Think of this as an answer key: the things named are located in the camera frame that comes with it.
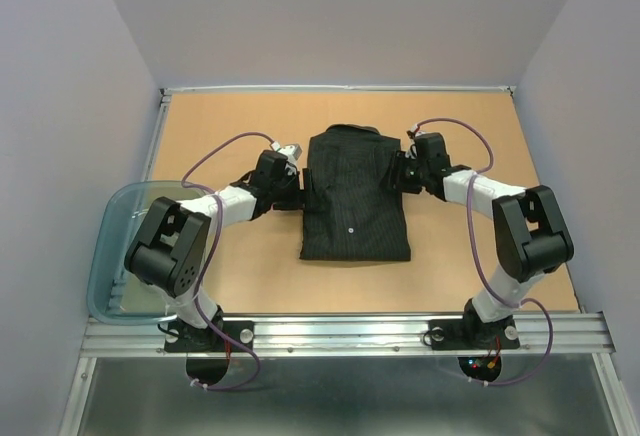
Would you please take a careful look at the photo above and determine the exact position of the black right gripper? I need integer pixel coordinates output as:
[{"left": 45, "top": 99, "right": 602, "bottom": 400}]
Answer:
[{"left": 377, "top": 149, "right": 428, "bottom": 194}]

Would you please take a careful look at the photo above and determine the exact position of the black pinstriped long sleeve shirt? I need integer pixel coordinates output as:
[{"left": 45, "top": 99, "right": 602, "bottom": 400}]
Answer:
[{"left": 300, "top": 124, "right": 411, "bottom": 262}]

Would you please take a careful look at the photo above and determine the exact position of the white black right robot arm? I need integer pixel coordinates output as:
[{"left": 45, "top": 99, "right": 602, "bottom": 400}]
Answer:
[{"left": 389, "top": 128, "right": 574, "bottom": 350}]

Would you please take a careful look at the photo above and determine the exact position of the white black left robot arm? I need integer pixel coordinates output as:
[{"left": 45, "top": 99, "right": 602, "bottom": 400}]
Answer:
[{"left": 124, "top": 144, "right": 302, "bottom": 350}]

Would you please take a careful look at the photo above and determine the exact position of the clear teal plastic bin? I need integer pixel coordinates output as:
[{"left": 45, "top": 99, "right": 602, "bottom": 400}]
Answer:
[{"left": 86, "top": 180, "right": 204, "bottom": 326}]

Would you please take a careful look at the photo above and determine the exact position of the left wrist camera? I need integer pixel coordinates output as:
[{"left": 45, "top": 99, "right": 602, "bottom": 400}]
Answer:
[{"left": 270, "top": 141, "right": 303, "bottom": 165}]

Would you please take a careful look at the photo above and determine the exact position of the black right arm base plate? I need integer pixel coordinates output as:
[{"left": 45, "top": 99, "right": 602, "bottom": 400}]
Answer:
[{"left": 426, "top": 317, "right": 520, "bottom": 351}]

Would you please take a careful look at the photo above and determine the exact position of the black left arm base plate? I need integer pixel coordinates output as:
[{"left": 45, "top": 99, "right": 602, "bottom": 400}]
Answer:
[{"left": 157, "top": 319, "right": 254, "bottom": 353}]

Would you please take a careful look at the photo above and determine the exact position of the aluminium front mounting rail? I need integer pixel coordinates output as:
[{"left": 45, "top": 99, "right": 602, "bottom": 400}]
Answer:
[{"left": 80, "top": 312, "right": 615, "bottom": 359}]

